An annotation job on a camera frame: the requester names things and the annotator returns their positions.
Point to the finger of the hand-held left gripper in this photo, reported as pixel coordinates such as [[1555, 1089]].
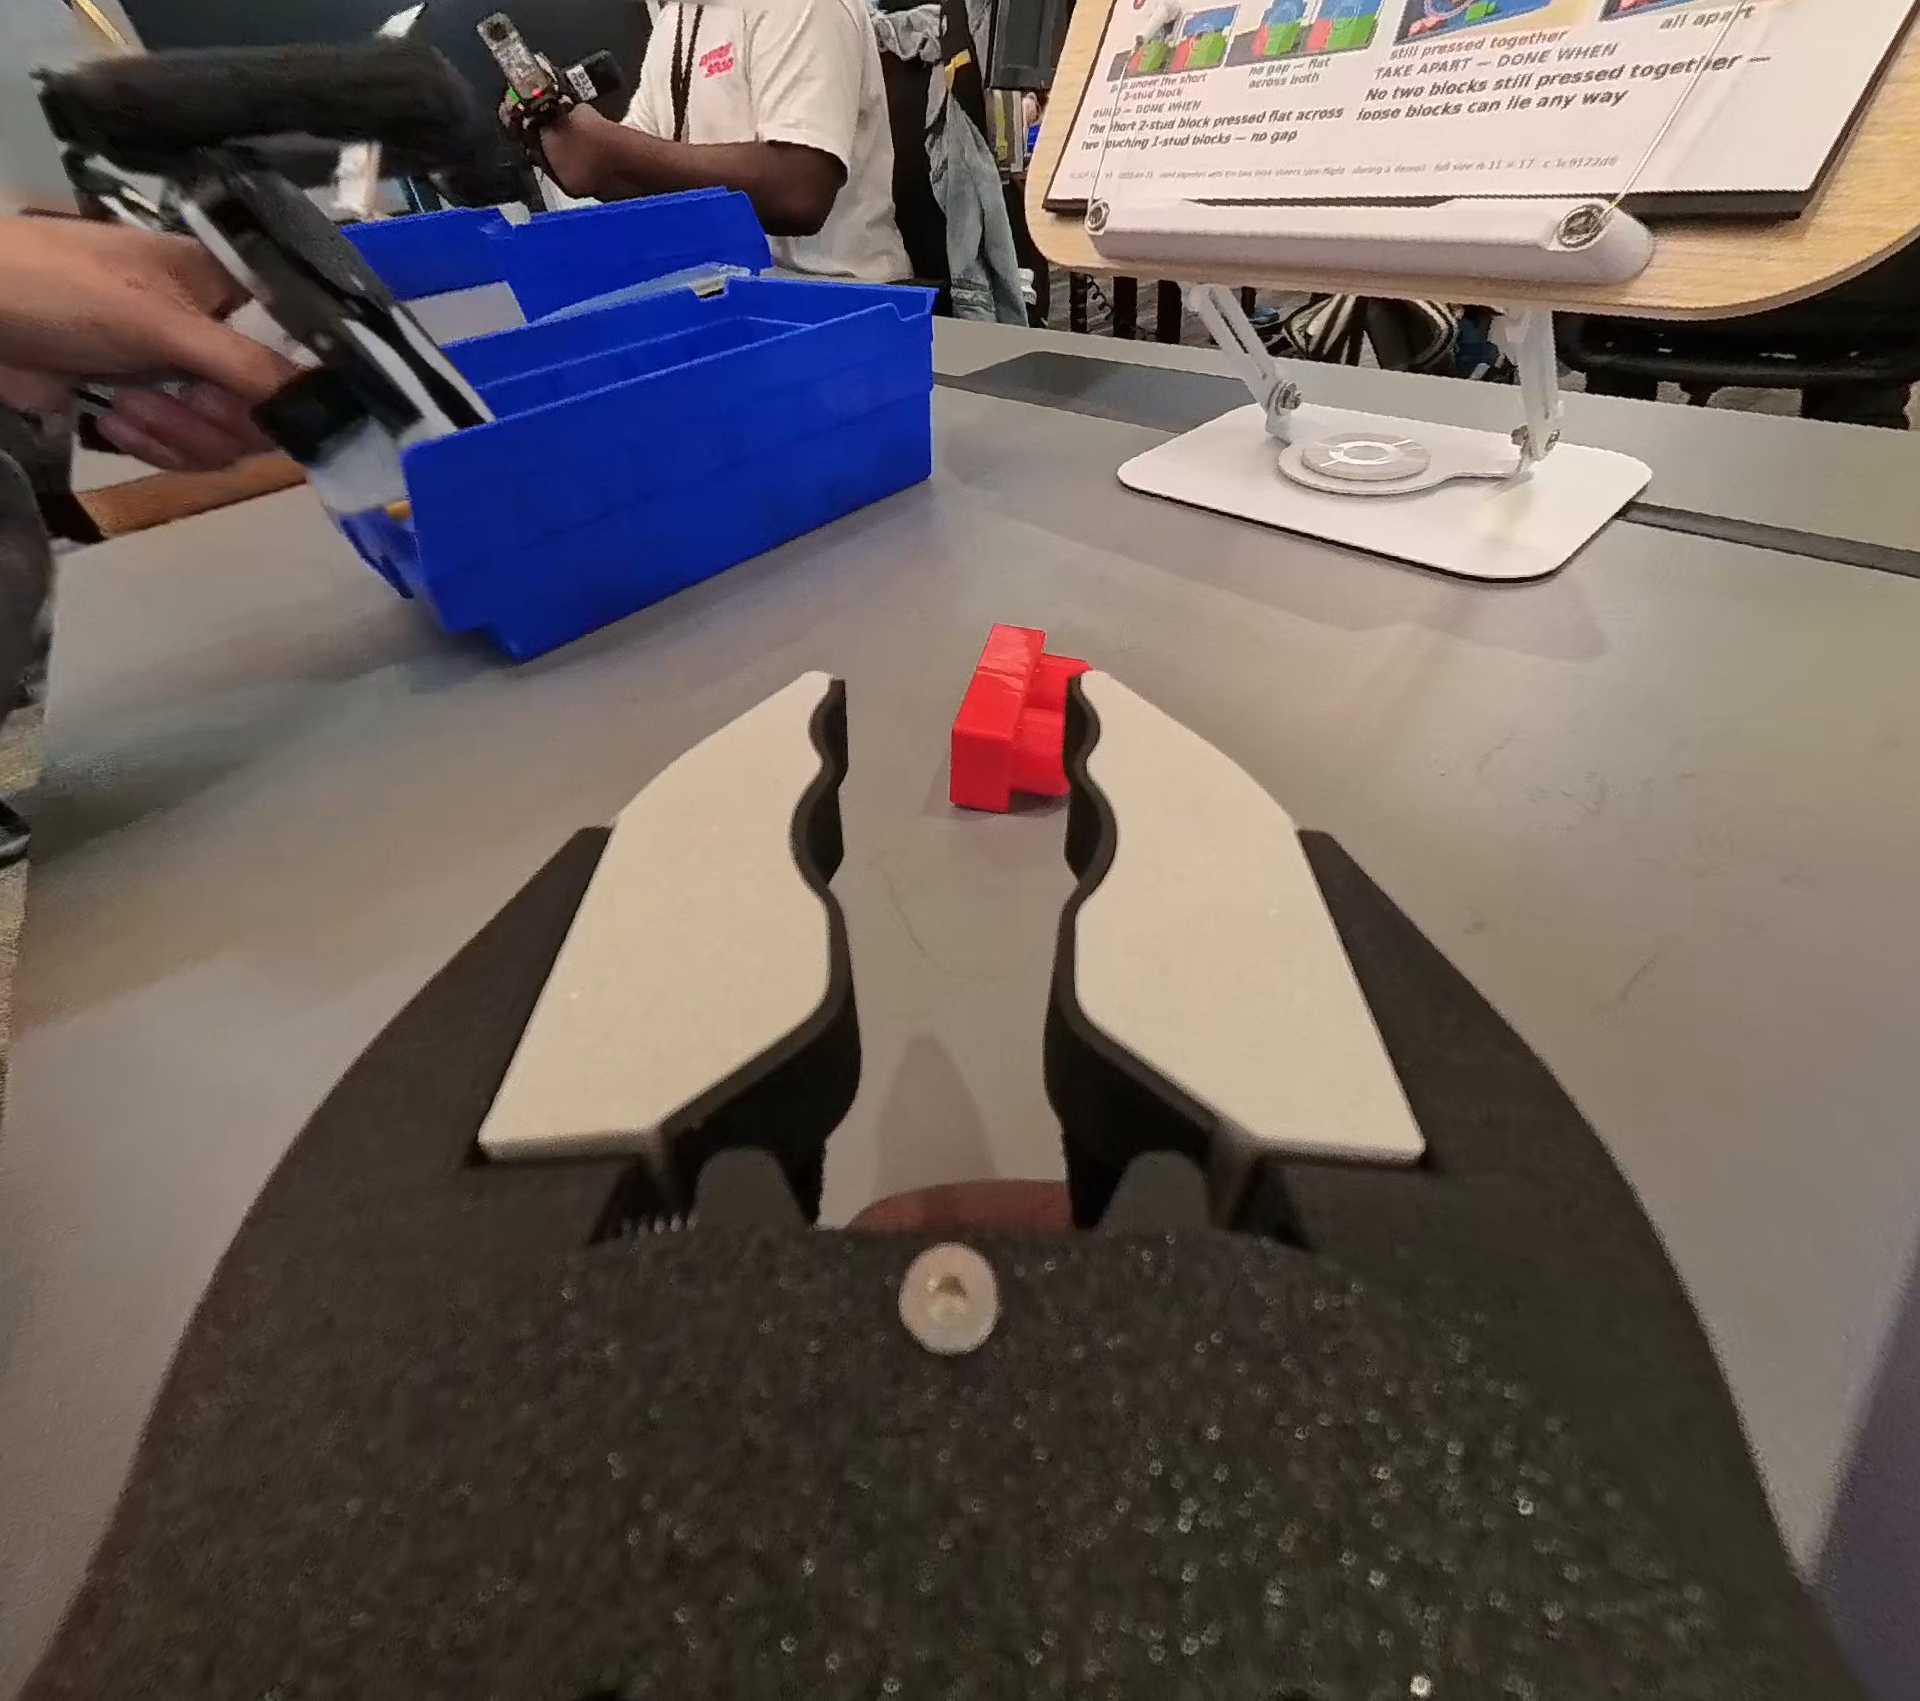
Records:
[[361, 470], [421, 380]]

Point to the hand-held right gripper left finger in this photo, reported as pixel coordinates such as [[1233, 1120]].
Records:
[[661, 980]]

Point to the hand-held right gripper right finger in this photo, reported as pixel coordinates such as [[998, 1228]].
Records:
[[1231, 980]]

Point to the red two-stud toy block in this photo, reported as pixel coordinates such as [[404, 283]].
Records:
[[998, 726]]

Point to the grey desk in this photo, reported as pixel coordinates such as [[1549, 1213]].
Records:
[[1501, 830]]

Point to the person's left hand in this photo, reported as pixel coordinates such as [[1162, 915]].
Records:
[[121, 320]]

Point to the person's right hand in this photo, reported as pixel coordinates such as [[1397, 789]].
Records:
[[968, 1205]]

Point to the black device with stickers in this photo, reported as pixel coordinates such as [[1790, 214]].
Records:
[[540, 80]]

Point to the white stand with wooden board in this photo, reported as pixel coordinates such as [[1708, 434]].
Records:
[[1350, 516]]

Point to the denim jacket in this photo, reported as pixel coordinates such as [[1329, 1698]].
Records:
[[975, 216]]

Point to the black white striped bag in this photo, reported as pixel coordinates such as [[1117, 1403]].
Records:
[[1321, 328]]

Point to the black office chair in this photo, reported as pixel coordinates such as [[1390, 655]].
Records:
[[1725, 359]]

